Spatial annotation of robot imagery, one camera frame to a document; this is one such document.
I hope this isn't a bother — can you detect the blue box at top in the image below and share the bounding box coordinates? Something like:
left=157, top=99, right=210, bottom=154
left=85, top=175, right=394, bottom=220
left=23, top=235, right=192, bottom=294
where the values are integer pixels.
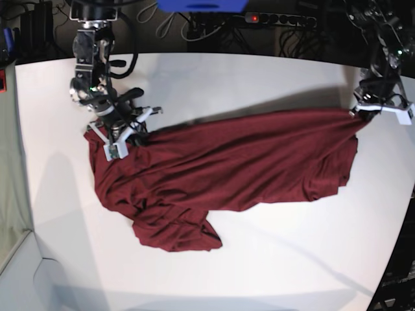
left=157, top=0, right=248, bottom=12

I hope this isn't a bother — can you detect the black power strip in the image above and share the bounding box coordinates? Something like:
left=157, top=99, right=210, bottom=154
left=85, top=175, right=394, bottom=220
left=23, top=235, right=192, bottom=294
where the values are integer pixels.
left=244, top=12, right=317, bottom=29

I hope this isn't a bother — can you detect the red black device left edge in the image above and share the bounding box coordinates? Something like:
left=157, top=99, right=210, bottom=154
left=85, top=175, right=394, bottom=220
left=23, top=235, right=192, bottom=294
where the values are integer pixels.
left=0, top=69, right=7, bottom=93

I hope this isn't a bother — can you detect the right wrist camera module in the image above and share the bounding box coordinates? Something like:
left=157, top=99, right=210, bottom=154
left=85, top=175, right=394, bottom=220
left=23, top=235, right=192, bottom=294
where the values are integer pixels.
left=103, top=142, right=128, bottom=161

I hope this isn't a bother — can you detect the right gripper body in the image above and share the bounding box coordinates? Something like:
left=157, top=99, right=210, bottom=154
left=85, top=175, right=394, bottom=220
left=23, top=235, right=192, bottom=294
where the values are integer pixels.
left=84, top=105, right=163, bottom=149

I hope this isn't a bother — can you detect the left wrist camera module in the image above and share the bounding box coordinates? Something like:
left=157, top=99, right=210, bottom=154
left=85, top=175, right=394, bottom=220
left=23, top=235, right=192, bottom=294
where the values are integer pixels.
left=396, top=108, right=414, bottom=126

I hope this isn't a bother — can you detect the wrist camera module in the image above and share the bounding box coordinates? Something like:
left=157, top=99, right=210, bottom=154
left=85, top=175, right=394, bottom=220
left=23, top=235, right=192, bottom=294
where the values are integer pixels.
left=103, top=142, right=128, bottom=161
left=396, top=108, right=414, bottom=126

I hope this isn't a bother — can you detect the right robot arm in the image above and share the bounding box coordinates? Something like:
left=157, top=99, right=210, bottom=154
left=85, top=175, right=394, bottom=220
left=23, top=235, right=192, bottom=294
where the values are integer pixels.
left=69, top=1, right=162, bottom=161

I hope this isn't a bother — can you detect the dark red t-shirt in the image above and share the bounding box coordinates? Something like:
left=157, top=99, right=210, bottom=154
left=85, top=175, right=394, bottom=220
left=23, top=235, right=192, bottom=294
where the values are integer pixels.
left=84, top=108, right=366, bottom=252

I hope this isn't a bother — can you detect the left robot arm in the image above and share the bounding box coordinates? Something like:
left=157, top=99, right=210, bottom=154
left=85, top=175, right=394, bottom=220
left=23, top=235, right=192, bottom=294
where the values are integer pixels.
left=322, top=1, right=414, bottom=125

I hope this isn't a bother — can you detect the blue bottle left edge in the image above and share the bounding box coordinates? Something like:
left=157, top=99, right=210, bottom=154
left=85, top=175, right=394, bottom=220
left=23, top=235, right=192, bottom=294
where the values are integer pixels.
left=3, top=27, right=15, bottom=55

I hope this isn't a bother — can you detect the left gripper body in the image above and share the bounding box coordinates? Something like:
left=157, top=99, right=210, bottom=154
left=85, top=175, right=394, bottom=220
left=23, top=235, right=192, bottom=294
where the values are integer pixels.
left=350, top=77, right=414, bottom=124

